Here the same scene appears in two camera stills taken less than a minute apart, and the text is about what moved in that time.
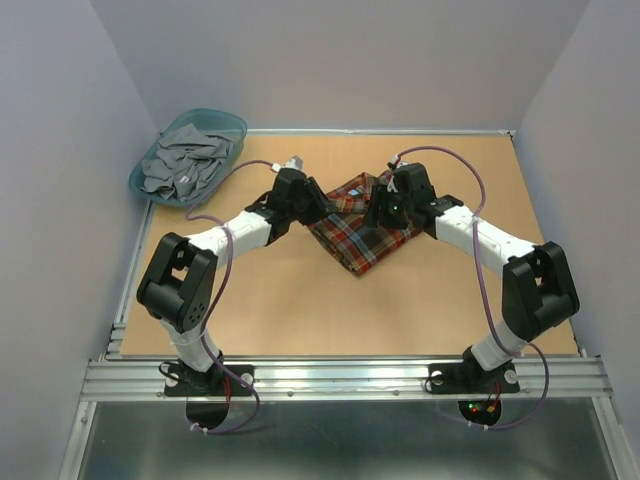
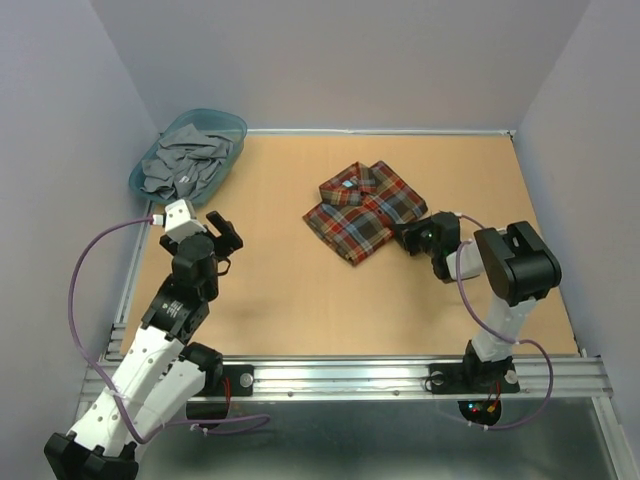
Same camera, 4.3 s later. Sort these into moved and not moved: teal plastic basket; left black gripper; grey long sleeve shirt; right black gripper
Moved: right black gripper; left black gripper
Not moved: teal plastic basket; grey long sleeve shirt
